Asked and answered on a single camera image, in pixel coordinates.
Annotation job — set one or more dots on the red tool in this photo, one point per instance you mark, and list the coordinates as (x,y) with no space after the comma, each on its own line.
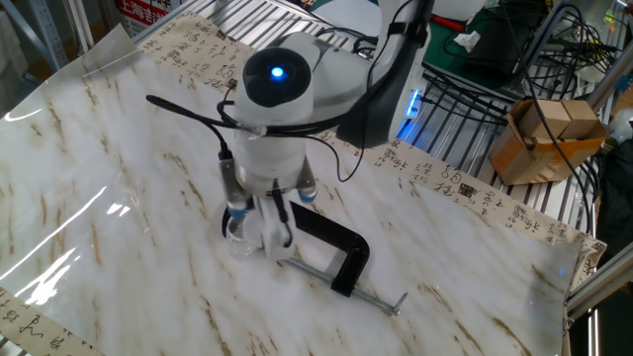
(447,23)

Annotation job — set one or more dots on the black device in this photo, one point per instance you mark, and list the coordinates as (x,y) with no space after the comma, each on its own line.
(499,54)

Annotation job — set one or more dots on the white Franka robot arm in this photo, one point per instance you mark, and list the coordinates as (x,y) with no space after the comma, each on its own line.
(272,148)

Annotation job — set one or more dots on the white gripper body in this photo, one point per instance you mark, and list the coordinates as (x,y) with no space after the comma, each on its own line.
(269,232)

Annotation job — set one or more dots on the red and white printed box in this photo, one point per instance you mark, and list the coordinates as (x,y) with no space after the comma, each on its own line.
(141,12)

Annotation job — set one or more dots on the black bag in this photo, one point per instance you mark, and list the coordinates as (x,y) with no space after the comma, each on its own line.
(615,198)

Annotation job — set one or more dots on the green mat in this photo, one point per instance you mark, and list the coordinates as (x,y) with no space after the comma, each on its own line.
(445,54)

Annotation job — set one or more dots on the black C-clamp with steel screw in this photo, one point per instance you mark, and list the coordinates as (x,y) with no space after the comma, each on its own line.
(353,252)

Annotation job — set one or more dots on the brown cardboard box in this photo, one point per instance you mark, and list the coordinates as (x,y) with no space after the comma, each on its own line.
(519,158)

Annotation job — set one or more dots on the silver bracket with blue tips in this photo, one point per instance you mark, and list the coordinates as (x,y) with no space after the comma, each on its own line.
(228,183)

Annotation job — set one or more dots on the glossy marble pattern sheet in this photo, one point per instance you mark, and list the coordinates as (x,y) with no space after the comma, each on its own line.
(123,148)

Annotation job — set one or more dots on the aluminium frame rail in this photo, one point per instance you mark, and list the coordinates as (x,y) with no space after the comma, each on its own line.
(598,287)

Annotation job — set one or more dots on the grey metal shelf frame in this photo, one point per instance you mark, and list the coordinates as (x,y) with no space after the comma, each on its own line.
(47,29)

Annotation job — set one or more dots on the aluminium profile post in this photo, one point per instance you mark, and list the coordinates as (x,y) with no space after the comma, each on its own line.
(81,25)
(610,81)

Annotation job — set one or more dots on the crumpled white paper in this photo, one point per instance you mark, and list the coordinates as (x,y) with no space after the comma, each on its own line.
(467,40)

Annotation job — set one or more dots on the white round object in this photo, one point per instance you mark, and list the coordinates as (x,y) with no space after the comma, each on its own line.
(622,123)

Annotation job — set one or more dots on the small clear glass jar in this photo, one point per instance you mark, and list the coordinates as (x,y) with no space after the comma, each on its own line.
(242,247)

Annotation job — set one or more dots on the beige calligraphy print cloth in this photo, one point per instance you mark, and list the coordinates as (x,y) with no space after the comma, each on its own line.
(445,178)

